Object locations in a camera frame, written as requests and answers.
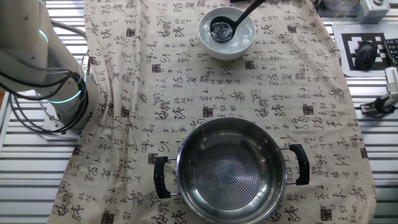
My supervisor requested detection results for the black ladle with red trim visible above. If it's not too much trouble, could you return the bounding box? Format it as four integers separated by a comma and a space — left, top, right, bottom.
210, 0, 267, 44

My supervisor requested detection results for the white bowl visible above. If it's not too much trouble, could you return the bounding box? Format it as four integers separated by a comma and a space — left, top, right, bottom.
198, 6, 257, 62

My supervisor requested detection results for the calligraphy print tablecloth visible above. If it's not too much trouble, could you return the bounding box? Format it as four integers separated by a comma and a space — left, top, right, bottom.
46, 0, 377, 224

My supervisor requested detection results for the black white checkerboard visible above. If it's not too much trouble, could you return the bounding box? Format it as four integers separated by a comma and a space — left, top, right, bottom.
331, 23, 398, 78

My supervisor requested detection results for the clear plastic container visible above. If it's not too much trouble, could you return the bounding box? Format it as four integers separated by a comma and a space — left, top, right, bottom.
322, 0, 349, 18

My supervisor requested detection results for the black computer mouse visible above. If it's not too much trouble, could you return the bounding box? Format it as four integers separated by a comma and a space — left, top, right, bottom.
354, 40, 378, 71

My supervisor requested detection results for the grey box with green button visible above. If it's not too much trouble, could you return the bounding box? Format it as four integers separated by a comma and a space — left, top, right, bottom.
355, 0, 391, 25

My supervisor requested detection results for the black keyboard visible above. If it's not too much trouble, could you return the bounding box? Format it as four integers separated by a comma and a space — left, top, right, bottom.
382, 38, 398, 67

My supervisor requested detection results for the steel pot with black handle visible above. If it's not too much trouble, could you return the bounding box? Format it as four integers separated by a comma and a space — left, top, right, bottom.
153, 117, 311, 224

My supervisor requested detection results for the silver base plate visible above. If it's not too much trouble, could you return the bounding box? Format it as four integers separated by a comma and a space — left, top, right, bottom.
42, 102, 82, 141

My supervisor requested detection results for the grey cable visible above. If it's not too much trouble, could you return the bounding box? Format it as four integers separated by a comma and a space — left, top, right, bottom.
49, 19, 87, 40

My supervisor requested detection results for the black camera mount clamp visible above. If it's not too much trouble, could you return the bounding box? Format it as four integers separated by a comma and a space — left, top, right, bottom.
359, 93, 398, 119

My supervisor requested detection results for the grey depth camera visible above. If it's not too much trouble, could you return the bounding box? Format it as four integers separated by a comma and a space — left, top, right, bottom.
384, 66, 398, 102

